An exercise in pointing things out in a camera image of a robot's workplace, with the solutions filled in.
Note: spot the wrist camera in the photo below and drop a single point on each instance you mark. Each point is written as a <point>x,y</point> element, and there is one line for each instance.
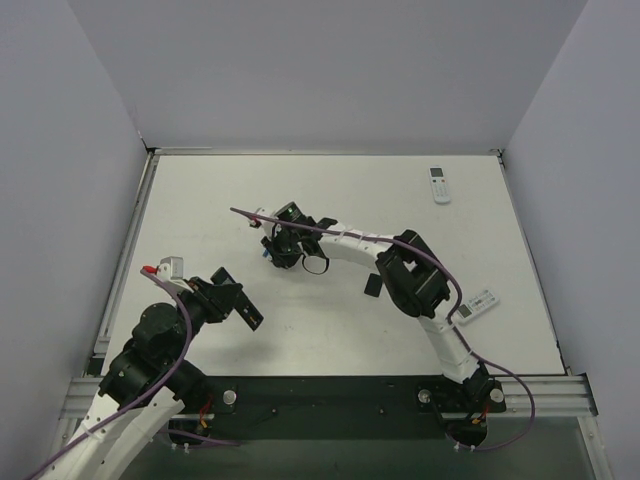
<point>168,270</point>
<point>263,220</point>

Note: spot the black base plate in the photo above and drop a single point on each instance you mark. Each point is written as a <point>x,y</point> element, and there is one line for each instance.
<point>406,407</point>

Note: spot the black remote control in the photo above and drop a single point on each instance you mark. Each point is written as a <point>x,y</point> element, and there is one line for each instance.
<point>248,311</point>

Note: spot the small white remote control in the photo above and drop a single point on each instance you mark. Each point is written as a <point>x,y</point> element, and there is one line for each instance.
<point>475,306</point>

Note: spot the black battery cover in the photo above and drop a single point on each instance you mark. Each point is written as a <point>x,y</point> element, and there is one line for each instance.
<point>373,285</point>

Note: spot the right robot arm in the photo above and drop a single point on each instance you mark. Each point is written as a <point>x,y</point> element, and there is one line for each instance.
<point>407,267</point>

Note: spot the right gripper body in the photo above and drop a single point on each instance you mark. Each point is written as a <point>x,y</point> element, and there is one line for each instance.
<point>282,245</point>

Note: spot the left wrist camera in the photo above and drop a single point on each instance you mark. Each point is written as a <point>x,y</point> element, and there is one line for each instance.
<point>168,270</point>

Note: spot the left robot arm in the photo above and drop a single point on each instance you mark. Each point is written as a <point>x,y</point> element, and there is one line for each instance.
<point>150,380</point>

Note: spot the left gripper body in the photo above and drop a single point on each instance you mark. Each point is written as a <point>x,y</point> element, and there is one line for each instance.
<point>226,292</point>

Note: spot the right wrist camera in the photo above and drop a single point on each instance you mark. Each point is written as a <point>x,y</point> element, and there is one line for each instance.
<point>263,220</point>

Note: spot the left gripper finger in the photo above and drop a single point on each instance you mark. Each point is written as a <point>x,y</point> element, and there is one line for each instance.
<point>220,301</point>
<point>222,278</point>

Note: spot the white remote control far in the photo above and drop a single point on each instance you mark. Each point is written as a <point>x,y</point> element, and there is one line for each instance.
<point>439,185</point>

